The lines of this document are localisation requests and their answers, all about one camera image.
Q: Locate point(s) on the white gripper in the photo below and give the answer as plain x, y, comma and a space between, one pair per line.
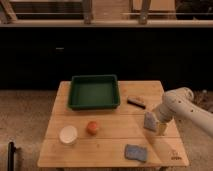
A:
164, 115

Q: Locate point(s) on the grey towel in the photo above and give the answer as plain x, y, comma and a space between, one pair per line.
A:
149, 122

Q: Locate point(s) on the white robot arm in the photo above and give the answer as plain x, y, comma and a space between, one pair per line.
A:
179, 102

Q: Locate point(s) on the green plastic tray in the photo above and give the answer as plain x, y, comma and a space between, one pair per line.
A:
92, 92

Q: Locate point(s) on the wooden folding table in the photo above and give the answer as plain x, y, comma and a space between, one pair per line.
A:
117, 128

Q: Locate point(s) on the black and tan brush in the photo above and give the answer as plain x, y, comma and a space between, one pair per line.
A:
136, 102

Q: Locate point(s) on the blue sponge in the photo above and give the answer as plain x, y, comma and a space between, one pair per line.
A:
135, 152

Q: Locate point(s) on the orange small cup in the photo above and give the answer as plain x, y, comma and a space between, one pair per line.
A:
92, 127

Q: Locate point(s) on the white round bowl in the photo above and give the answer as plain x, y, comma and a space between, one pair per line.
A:
68, 135

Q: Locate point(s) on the wooden railing shelf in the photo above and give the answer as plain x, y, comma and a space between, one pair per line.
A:
107, 13

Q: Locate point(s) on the black chair post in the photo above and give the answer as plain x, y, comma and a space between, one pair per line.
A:
11, 152

